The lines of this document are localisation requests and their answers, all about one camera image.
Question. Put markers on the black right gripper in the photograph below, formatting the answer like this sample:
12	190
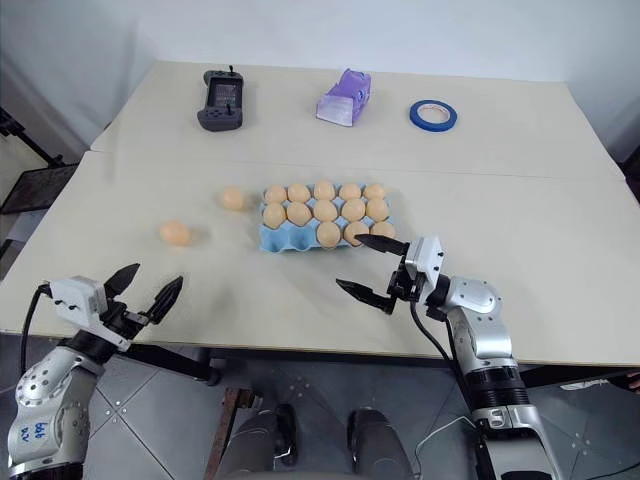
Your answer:
404	290

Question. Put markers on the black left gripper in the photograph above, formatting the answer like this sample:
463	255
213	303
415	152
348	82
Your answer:
122	319

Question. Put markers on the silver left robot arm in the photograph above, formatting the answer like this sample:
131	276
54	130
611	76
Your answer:
45	400

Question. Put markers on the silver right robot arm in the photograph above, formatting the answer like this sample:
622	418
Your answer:
485	340

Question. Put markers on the brown egg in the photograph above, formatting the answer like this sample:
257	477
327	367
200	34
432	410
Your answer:
377	209
350	191
175	233
384	229
298	192
353	210
275	193
325	210
231	198
354	231
274	216
324	189
328	234
299	213
375	191

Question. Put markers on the blue egg carton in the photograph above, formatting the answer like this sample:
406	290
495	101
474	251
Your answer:
287	239

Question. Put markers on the black table leg bar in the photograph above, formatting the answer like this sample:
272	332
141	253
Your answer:
170	362

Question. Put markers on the black mesh tray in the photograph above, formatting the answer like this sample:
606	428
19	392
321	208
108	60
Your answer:
35	187

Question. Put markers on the blue tape roll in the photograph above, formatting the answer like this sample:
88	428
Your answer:
416	117

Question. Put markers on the rusty brown bar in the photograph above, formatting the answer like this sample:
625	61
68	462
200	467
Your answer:
225	430

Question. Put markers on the purple plastic object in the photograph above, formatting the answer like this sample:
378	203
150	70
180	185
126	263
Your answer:
342	100

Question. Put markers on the dark rounded shape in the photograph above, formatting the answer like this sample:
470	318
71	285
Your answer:
277	440
375	445

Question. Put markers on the black metal stand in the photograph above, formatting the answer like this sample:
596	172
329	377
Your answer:
30	142

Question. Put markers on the dark grey handheld controller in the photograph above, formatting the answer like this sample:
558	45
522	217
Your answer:
220	107

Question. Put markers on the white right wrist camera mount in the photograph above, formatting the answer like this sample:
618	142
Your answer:
422	257

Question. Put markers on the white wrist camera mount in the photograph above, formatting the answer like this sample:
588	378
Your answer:
77	300
422	257

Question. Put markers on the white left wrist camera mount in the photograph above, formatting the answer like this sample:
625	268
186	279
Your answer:
77	300

